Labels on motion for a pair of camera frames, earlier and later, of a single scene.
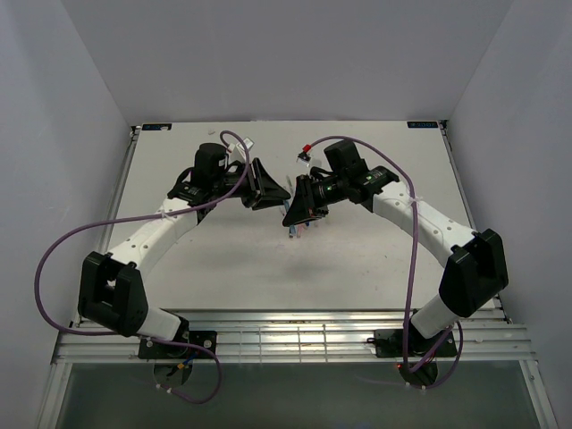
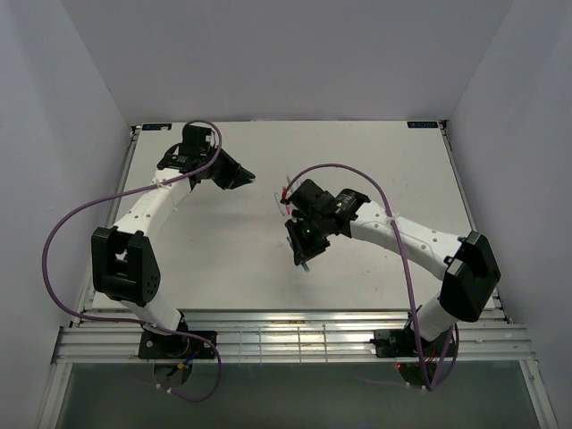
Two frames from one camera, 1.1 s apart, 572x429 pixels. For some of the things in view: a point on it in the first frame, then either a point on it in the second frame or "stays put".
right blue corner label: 422,124 stays put
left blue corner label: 158,126 stays put
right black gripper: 301,208 -> 303,249
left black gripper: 269,192 -> 237,176
